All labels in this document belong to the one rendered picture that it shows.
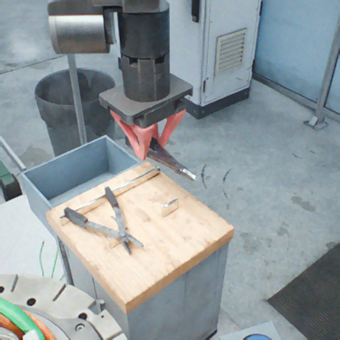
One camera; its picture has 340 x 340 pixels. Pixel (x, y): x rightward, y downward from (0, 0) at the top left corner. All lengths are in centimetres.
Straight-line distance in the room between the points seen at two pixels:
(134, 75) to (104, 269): 24
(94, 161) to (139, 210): 20
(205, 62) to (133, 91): 212
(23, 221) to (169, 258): 56
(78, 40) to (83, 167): 35
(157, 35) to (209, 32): 209
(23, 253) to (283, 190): 162
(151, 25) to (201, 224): 28
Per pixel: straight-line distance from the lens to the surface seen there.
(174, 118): 52
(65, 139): 203
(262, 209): 218
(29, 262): 96
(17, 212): 107
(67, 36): 47
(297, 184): 237
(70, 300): 49
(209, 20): 252
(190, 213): 61
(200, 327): 75
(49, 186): 76
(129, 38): 46
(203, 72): 264
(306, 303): 185
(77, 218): 57
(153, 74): 48
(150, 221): 60
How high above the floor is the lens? 150
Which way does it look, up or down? 39 degrees down
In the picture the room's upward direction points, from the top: straight up
